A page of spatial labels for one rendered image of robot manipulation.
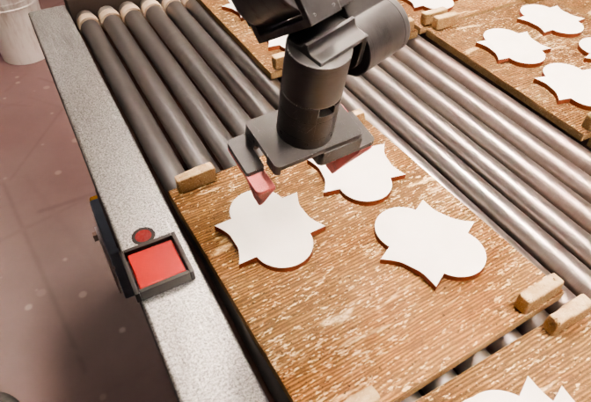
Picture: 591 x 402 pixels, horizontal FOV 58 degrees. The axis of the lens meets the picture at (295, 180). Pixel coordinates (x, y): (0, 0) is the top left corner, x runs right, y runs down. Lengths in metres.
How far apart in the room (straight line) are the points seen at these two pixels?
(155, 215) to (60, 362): 1.07
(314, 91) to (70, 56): 0.81
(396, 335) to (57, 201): 1.80
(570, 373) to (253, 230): 0.40
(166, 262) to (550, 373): 0.46
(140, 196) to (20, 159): 1.74
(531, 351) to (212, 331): 0.36
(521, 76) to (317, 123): 0.66
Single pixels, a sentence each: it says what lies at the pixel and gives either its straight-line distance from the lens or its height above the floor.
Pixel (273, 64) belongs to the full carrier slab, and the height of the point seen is 0.94.
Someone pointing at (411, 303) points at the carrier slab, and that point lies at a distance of 0.65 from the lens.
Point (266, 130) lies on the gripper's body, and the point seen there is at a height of 1.15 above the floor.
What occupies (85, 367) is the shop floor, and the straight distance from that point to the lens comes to 1.77.
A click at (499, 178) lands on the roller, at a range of 0.87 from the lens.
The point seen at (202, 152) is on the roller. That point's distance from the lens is 0.87.
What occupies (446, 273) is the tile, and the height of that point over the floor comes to 0.95.
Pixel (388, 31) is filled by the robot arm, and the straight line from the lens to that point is 0.50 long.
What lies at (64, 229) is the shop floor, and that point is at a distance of 2.14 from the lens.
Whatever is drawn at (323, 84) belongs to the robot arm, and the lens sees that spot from 0.45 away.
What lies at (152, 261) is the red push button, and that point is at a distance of 0.71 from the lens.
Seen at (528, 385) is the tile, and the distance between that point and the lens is 0.57.
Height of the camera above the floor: 1.47
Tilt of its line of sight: 43 degrees down
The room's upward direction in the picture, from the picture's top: straight up
